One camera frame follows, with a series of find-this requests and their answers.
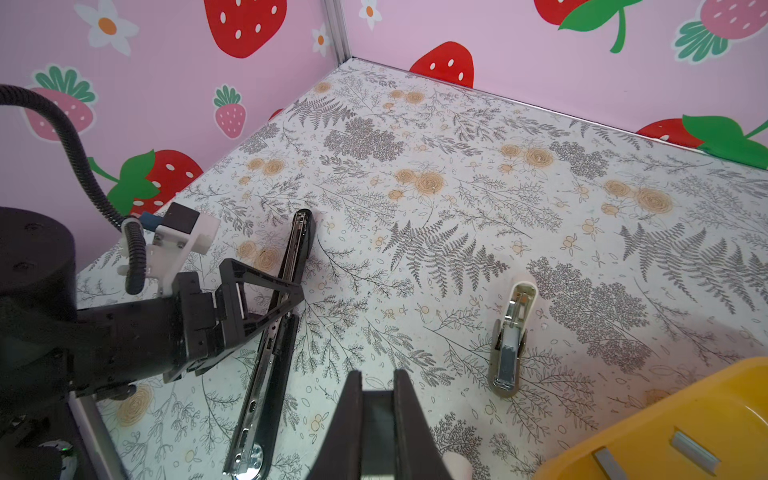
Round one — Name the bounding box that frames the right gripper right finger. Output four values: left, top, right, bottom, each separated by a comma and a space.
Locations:
393, 369, 451, 480

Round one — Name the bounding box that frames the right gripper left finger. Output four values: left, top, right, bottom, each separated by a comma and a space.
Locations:
306, 371, 364, 480

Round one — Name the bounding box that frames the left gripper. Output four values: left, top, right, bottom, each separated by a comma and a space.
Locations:
163, 258, 304, 383

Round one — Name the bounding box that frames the yellow plastic tray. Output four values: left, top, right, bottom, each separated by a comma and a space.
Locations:
535, 357, 767, 479

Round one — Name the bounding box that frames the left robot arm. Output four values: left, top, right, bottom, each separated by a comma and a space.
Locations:
1, 85, 314, 479

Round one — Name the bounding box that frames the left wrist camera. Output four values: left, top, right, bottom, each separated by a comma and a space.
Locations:
118, 202, 220, 296

